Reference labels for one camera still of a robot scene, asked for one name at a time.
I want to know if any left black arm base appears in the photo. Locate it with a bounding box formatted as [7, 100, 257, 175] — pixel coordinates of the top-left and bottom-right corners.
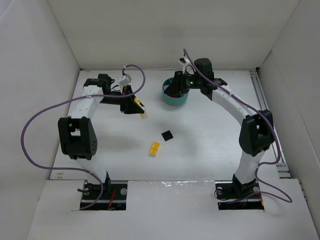
[77, 180, 128, 211]

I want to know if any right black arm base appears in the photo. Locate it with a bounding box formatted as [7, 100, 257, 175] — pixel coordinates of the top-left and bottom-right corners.
[214, 181, 265, 211]

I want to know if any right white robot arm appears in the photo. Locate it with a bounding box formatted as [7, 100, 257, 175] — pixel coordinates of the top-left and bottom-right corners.
[164, 56, 275, 201]

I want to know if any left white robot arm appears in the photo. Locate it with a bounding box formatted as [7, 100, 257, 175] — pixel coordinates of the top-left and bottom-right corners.
[58, 74, 146, 193]

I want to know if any teal round divided container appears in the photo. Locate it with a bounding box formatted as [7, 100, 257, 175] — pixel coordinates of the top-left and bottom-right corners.
[162, 80, 189, 107]

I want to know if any black flat lego plate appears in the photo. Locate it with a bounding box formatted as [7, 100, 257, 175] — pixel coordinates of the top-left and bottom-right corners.
[161, 130, 174, 141]

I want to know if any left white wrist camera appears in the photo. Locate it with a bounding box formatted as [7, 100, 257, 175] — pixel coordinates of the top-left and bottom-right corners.
[118, 74, 132, 88]

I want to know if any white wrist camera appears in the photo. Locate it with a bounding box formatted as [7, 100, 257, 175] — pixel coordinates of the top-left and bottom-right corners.
[178, 56, 194, 74]
[118, 74, 132, 88]

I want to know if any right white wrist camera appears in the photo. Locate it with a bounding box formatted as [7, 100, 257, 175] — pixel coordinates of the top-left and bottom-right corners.
[178, 56, 194, 74]

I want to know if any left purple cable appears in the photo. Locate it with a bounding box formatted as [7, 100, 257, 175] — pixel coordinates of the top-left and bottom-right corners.
[21, 64, 148, 210]

